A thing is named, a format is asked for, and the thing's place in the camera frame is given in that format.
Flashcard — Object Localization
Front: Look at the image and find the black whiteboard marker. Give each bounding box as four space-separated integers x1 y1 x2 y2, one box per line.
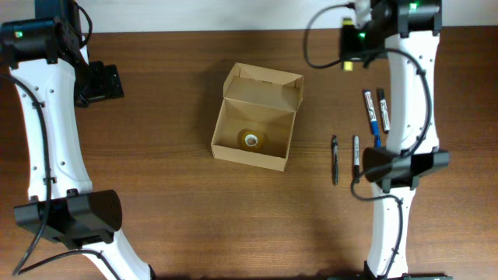
377 88 391 134

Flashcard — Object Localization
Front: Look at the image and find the black permanent marker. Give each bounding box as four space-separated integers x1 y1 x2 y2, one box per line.
352 135 359 183

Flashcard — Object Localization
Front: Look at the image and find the yellow highlighter marker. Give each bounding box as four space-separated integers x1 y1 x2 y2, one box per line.
342 18 353 72

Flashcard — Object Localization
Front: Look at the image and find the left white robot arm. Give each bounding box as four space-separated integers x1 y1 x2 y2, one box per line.
1 0 156 279

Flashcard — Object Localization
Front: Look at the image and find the yellow clear tape roll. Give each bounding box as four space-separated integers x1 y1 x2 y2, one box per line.
238 129 268 152

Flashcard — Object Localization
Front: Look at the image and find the black clear ballpoint pen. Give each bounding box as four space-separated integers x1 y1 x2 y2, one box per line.
331 135 338 185

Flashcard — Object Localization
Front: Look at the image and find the blue ballpoint pen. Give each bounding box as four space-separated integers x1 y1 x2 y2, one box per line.
374 135 382 148

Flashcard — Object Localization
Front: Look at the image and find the blue whiteboard marker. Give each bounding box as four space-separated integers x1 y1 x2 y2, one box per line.
363 89 380 136

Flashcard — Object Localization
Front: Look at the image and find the brown cardboard box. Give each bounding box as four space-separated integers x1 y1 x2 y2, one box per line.
211 63 304 171

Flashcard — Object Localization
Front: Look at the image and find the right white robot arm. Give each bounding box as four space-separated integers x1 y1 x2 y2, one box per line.
341 1 450 279

